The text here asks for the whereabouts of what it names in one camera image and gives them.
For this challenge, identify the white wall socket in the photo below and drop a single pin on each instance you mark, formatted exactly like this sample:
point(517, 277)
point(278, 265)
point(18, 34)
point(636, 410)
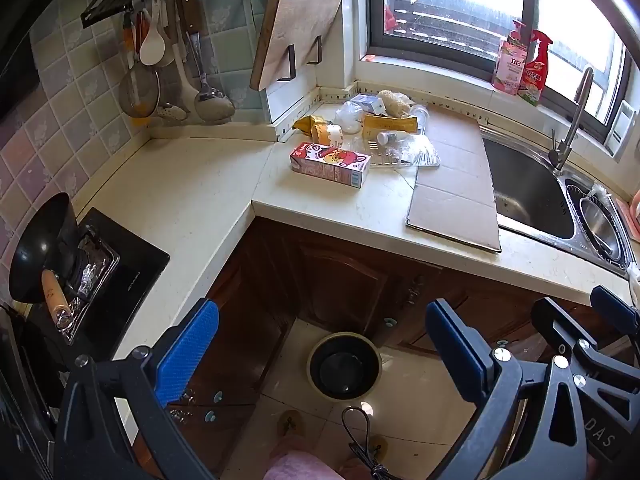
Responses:
point(619, 127)

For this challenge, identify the yellow knitted slipper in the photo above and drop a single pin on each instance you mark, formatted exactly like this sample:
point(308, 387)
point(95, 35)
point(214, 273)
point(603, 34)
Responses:
point(378, 445)
point(290, 422)

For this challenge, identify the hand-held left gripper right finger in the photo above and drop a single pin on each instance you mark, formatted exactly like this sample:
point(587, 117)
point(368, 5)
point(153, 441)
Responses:
point(455, 355)

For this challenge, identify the red cloth behind window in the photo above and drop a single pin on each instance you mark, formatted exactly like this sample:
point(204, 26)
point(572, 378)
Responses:
point(390, 19)

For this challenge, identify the brown cardboard sheet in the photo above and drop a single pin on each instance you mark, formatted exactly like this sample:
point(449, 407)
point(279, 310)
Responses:
point(455, 195)

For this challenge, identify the light blue cabinet knob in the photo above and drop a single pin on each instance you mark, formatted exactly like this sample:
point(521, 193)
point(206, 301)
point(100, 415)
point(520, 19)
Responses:
point(210, 416)
point(501, 343)
point(390, 321)
point(217, 396)

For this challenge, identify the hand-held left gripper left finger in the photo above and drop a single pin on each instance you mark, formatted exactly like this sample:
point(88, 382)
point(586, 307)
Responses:
point(192, 340)

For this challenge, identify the beige loofah sponge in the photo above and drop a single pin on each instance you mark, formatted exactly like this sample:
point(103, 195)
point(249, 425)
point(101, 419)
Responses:
point(394, 102)

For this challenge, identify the round steel basin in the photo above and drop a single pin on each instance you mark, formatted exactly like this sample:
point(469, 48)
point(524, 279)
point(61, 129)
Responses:
point(602, 230)

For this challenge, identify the stainless steel sink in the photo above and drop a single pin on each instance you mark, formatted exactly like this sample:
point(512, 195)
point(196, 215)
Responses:
point(525, 190)

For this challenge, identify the pink fleece pants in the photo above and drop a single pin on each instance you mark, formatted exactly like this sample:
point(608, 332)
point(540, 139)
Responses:
point(300, 465)

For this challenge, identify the round yellow-rimmed trash bin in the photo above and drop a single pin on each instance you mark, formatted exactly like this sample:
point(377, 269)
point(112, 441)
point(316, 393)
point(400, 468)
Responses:
point(345, 367)

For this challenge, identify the wooden cutting board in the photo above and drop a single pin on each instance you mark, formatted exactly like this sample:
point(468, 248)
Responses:
point(295, 25)

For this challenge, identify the brown wooden kitchen cabinet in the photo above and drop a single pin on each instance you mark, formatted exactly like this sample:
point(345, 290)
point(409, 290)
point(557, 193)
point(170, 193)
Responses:
point(350, 280)

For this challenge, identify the clear plastic bag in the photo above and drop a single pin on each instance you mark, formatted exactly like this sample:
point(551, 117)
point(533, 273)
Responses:
point(348, 117)

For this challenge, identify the white rice paddle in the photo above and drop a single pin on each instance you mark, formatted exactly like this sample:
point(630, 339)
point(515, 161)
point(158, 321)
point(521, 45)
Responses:
point(152, 42)

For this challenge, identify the steel kitchen faucet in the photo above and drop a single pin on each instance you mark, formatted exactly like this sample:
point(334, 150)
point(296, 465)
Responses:
point(575, 110)

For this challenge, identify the yellow snack bag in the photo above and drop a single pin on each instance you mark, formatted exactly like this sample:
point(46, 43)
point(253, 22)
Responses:
point(306, 124)

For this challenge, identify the small blue and white box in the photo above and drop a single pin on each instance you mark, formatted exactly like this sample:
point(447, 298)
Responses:
point(367, 104)

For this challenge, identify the yellow packet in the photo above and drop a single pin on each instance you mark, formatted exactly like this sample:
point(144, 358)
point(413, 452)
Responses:
point(390, 124)

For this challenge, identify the clear plastic food container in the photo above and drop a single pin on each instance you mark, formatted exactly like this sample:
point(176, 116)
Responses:
point(412, 155)

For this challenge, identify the red cartoon milk carton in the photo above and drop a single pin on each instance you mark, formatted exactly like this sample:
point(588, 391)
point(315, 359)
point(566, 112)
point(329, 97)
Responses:
point(330, 162)

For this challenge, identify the pink cloth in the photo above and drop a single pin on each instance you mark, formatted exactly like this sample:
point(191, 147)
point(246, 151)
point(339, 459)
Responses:
point(635, 215)

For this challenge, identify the pink dish soap bottle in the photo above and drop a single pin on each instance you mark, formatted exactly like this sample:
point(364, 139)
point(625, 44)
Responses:
point(510, 67)

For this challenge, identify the red spray cleaner bottle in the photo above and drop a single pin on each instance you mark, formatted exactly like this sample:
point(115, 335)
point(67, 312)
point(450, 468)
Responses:
point(535, 75)

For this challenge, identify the black range hood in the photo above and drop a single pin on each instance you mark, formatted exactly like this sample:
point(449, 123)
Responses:
point(15, 60)

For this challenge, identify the orange and white paper cup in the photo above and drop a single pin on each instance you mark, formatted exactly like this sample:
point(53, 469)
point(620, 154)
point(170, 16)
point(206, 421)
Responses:
point(327, 135)

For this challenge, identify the black glass gas stove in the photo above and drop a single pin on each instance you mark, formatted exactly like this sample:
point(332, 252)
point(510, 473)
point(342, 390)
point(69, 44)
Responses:
point(137, 270)

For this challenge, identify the white slotted spoon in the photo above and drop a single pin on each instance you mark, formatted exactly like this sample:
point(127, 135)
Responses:
point(172, 110)

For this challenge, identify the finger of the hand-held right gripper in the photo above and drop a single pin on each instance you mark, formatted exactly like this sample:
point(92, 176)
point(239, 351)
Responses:
point(575, 342)
point(612, 305)

